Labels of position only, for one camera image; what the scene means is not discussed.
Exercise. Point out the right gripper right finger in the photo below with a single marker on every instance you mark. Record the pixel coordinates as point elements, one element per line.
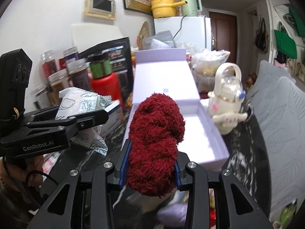
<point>181,177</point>

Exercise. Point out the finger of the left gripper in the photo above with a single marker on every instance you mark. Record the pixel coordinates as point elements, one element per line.
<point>74,124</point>
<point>41,115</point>

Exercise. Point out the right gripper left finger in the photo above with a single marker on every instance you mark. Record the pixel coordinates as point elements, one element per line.
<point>120,161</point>

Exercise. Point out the white illustrated snack packet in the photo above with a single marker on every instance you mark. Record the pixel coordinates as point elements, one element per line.
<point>77,101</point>

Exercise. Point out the dark red fluffy scrunchie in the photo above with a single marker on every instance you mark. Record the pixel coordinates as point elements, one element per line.
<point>154,143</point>

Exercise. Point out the silver lid spice jar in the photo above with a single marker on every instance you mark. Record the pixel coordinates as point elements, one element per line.
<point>78,72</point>

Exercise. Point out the red water bottle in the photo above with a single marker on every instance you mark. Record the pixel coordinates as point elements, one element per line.
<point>108,86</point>

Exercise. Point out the green band jar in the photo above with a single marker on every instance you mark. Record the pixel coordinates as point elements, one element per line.
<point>100,65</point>

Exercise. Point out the cream cinnamoroll water bottle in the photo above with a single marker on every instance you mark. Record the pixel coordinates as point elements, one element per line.
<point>225,100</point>

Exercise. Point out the black printed package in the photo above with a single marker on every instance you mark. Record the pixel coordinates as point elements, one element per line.
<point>119,54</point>

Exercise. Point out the lavender gift box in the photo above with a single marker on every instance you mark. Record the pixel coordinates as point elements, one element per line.
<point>166,71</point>

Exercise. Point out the clear plastic food bag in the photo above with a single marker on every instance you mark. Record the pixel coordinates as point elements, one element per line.
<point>204,66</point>

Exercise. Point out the woven straw fan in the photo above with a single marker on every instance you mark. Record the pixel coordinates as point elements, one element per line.
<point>144,33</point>

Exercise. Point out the grey leaf-pattern chair cover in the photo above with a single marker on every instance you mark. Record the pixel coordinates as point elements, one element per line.
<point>279,108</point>

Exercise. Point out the grey plastic mailer bag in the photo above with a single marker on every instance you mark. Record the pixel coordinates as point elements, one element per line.
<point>162,40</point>

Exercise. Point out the white mini fridge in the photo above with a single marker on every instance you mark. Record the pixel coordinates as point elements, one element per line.
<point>195,30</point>

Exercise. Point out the yellow pot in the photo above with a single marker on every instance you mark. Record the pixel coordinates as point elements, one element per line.
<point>165,8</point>

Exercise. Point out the brown entrance door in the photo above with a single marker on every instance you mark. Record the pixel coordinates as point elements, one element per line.
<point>224,34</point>

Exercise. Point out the black hanging handbag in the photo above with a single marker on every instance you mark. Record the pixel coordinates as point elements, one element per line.
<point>262,37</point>

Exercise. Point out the green tote bag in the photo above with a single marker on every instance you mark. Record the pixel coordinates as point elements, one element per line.
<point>285,44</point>
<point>299,25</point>

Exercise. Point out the green electric kettle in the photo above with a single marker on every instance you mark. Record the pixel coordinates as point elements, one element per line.
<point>192,8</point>

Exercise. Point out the beige wall intercom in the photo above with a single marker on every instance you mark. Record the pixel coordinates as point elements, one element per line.
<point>102,9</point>

